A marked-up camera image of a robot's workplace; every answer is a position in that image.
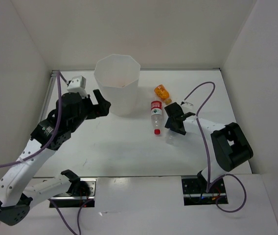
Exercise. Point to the red label clear water bottle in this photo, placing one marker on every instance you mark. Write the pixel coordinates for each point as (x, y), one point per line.
(156, 116)

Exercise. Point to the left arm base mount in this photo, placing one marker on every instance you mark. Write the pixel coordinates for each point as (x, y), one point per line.
(75, 199)

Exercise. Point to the blue label Pocari Sweat bottle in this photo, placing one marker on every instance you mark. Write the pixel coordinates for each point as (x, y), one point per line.
(172, 138)

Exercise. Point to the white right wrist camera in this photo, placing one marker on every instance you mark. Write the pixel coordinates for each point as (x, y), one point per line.
(186, 106)

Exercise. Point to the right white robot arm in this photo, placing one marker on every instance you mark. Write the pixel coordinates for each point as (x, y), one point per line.
(230, 146)

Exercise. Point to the orange juice bottle patterned label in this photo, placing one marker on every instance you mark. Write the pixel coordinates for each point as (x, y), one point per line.
(163, 94)

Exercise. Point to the white octagonal bin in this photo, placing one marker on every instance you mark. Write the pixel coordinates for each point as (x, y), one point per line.
(118, 78)

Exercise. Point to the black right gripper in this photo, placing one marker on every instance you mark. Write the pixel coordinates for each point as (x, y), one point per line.
(169, 124)

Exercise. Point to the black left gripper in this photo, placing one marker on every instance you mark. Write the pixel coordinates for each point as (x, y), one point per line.
(104, 105)

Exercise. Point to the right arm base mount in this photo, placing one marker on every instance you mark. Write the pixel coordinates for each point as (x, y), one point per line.
(194, 195)

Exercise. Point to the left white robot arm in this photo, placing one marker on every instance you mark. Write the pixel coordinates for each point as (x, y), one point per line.
(17, 198)

